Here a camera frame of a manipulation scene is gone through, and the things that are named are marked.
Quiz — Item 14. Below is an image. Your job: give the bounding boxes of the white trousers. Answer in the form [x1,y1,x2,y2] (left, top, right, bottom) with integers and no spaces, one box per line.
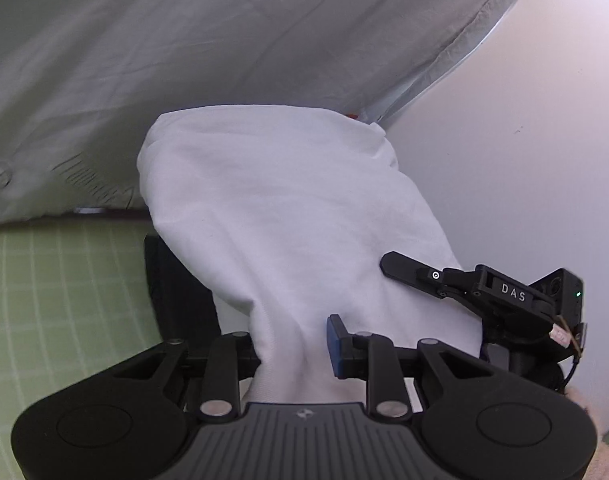
[137,105,481,403]

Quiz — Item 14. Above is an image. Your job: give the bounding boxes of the green grid mat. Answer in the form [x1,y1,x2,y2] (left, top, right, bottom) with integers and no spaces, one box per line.
[0,219,160,479]

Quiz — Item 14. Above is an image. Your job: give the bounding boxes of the carrot print white sheet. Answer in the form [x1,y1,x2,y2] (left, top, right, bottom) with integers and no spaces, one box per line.
[0,0,518,223]

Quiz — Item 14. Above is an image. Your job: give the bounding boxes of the thin cable on gripper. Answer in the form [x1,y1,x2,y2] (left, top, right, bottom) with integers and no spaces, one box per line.
[556,314,585,396]

